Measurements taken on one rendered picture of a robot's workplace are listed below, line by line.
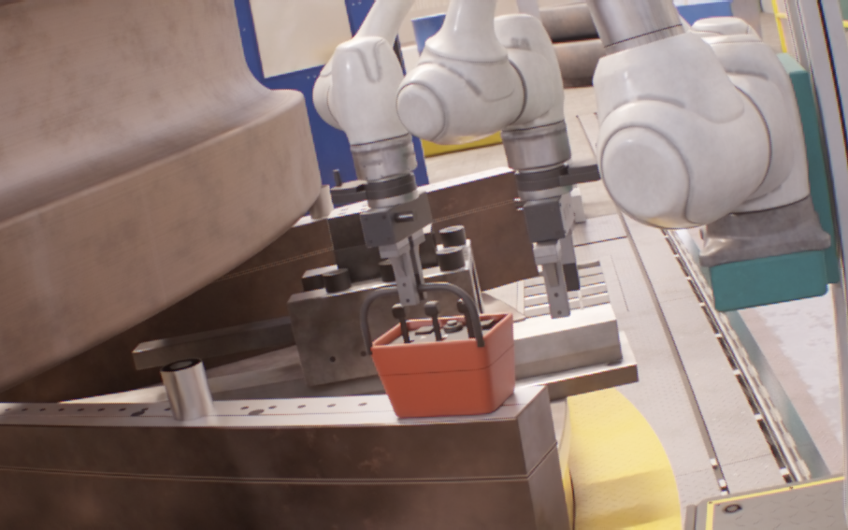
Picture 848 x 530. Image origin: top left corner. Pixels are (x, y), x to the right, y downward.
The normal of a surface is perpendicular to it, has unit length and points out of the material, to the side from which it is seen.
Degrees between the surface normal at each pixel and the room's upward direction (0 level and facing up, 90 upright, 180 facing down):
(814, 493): 0
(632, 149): 100
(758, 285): 90
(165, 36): 90
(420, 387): 97
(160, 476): 90
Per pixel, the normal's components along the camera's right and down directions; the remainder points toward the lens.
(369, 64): 0.20, 0.00
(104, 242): 0.87, -0.07
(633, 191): -0.55, 0.38
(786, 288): -0.23, 0.26
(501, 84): 0.80, 0.20
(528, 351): -0.11, -0.09
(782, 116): 0.71, -0.11
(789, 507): -0.20, -0.96
